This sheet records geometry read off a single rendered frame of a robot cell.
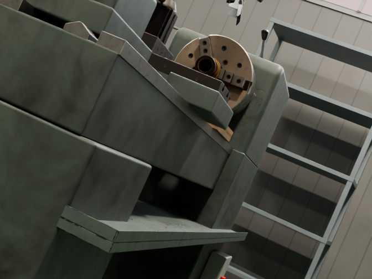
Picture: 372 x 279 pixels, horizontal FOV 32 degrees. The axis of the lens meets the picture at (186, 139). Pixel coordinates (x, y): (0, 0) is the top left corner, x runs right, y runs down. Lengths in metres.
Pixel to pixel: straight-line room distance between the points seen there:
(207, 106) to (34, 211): 0.68
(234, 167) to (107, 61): 1.50
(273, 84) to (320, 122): 3.34
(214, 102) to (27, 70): 0.64
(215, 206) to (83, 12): 1.48
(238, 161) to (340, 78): 3.53
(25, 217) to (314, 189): 4.83
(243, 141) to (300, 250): 3.32
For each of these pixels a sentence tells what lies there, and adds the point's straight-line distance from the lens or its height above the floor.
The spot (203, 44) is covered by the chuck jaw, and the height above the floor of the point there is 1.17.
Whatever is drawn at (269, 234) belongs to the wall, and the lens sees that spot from 5.91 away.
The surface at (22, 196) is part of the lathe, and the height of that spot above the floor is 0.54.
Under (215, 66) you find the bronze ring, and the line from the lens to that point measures 2.39.
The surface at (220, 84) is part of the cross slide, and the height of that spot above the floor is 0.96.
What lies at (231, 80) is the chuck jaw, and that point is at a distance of 2.45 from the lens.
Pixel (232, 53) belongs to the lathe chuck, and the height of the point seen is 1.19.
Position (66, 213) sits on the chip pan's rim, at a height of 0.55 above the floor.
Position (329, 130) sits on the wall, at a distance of 5.95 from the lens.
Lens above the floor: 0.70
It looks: 3 degrees up
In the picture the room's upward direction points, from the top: 24 degrees clockwise
